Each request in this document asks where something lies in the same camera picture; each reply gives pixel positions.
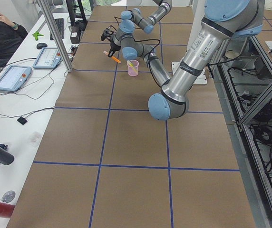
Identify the small black square device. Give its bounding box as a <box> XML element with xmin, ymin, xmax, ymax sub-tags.
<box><xmin>17</xmin><ymin>116</ymin><xmax>28</xmax><ymax>125</ymax></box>

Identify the pink mesh pen holder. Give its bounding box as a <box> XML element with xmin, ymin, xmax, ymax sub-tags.
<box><xmin>127</xmin><ymin>60</ymin><xmax>139</xmax><ymax>76</ymax></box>

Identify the near teach pendant tablet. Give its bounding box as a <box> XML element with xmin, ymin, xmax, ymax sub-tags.
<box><xmin>0</xmin><ymin>65</ymin><xmax>32</xmax><ymax>92</ymax></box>

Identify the black keyboard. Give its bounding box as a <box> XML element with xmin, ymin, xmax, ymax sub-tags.
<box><xmin>54</xmin><ymin>18</ymin><xmax>65</xmax><ymax>39</ymax></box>

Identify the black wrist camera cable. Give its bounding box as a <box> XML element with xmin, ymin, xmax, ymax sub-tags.
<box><xmin>112</xmin><ymin>16</ymin><xmax>161</xmax><ymax>62</ymax></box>

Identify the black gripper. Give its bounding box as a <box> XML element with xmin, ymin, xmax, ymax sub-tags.
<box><xmin>107</xmin><ymin>35</ymin><xmax>121</xmax><ymax>57</ymax></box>

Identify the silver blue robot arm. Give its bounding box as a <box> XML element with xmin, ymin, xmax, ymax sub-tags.
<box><xmin>108</xmin><ymin>0</ymin><xmax>172</xmax><ymax>61</ymax></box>
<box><xmin>101</xmin><ymin>0</ymin><xmax>265</xmax><ymax>121</ymax></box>

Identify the grey aluminium frame post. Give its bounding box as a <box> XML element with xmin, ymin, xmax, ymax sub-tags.
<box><xmin>37</xmin><ymin>0</ymin><xmax>72</xmax><ymax>73</ymax></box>

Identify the green plastic clamp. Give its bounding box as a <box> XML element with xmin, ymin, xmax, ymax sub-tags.
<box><xmin>32</xmin><ymin>31</ymin><xmax>44</xmax><ymax>41</ymax></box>

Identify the black computer mouse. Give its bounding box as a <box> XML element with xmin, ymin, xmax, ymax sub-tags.
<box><xmin>36</xmin><ymin>42</ymin><xmax>48</xmax><ymax>49</ymax></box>

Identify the yellow marker pen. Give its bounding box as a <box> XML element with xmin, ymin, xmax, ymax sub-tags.
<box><xmin>128</xmin><ymin>61</ymin><xmax>137</xmax><ymax>73</ymax></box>

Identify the teach pendant tablet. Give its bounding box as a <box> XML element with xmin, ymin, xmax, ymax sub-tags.
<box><xmin>33</xmin><ymin>47</ymin><xmax>62</xmax><ymax>69</ymax></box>
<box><xmin>0</xmin><ymin>65</ymin><xmax>32</xmax><ymax>92</ymax></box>

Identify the round silver bottle lid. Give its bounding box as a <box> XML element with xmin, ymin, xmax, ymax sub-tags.
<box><xmin>1</xmin><ymin>190</ymin><xmax>16</xmax><ymax>203</ymax></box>

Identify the black monitor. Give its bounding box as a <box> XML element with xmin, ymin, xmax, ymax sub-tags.
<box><xmin>65</xmin><ymin>0</ymin><xmax>87</xmax><ymax>30</ymax></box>

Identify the orange marker pen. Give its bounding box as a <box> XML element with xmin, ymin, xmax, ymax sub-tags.
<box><xmin>103</xmin><ymin>50</ymin><xmax>121</xmax><ymax>64</ymax></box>

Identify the far teach pendant tablet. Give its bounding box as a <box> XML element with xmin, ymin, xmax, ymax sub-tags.
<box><xmin>33</xmin><ymin>47</ymin><xmax>62</xmax><ymax>69</ymax></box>

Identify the black box white label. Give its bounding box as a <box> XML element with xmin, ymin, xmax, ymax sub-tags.
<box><xmin>70</xmin><ymin>21</ymin><xmax>84</xmax><ymax>44</ymax></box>

